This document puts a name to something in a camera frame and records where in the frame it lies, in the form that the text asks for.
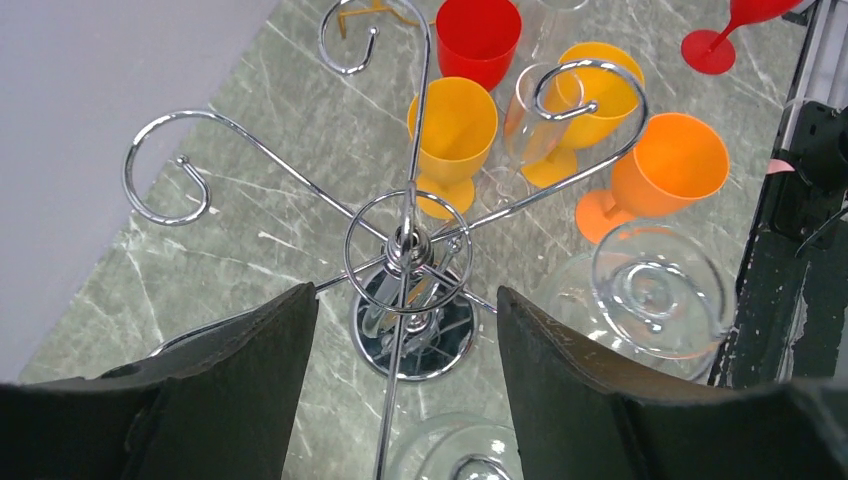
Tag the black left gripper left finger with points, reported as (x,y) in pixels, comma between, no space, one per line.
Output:
(217,405)

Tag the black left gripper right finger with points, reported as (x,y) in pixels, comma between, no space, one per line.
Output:
(583,411)

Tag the clear ribbed wine glass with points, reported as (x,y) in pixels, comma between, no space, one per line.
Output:
(456,445)
(649,292)

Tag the orange plastic goblet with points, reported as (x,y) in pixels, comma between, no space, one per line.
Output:
(615,100)
(678,161)
(459,129)

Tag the red plastic goblet back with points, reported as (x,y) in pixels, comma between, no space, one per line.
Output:
(477,39)

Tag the red plastic goblet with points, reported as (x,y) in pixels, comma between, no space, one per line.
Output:
(477,39)
(713,53)

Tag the chrome wine glass rack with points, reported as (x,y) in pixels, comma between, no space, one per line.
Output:
(406,252)

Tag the clear wine glass centre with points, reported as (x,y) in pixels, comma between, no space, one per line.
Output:
(533,150)

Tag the clear wine glass right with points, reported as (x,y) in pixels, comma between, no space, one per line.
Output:
(549,27)

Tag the gold wine glass rack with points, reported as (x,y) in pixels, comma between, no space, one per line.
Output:
(350,9)

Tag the orange plastic goblet back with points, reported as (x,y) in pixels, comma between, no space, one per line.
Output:
(459,129)

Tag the red plastic goblet lying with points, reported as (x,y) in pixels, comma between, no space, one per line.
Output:
(713,53)

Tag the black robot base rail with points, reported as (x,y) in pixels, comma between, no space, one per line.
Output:
(792,282)

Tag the aluminium frame rail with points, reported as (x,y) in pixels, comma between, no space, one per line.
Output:
(821,71)

